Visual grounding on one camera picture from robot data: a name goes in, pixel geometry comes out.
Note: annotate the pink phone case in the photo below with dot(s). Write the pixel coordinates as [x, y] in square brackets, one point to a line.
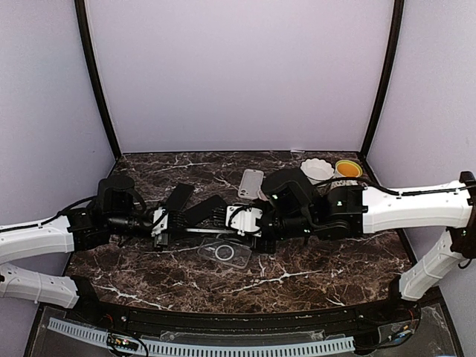
[261, 195]

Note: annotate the small green circuit board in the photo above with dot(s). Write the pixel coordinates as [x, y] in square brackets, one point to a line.
[121, 343]

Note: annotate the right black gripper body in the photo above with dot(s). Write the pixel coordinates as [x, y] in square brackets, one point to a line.
[268, 248]

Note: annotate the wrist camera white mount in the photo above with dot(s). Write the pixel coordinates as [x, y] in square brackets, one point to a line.
[164, 220]
[241, 219]

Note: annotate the clear magsafe phone case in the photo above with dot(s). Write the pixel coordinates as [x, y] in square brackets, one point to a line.
[225, 252]

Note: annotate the black smartphone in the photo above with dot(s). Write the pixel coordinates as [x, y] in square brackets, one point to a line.
[204, 210]

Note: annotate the left black frame post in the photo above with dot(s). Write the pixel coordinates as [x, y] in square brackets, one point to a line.
[94, 77]

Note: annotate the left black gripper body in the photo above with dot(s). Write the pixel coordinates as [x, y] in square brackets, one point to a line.
[161, 239]

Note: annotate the phone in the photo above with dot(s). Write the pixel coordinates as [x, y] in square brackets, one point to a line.
[205, 231]
[179, 197]

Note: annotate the black front rail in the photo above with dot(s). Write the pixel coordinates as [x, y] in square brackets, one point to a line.
[361, 318]

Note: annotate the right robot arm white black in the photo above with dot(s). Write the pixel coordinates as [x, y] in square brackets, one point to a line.
[351, 211]

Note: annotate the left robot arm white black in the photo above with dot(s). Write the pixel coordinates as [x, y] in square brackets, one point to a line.
[116, 209]

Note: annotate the white phone case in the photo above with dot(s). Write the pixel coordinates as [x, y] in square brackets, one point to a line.
[250, 184]

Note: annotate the right black frame post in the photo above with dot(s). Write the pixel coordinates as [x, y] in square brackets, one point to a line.
[384, 81]

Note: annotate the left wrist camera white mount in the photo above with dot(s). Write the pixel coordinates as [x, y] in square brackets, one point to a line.
[164, 220]

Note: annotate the black frame post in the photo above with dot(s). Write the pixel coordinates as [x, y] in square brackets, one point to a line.
[384, 81]
[94, 77]

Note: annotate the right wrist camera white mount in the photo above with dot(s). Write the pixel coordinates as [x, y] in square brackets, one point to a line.
[241, 219]

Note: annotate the white scalloped bowl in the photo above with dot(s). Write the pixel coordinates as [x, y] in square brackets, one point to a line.
[317, 170]

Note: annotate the white patterned mug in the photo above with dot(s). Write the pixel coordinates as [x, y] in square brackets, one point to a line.
[342, 182]

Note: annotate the white slotted cable duct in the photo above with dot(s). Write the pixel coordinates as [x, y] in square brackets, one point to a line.
[151, 347]

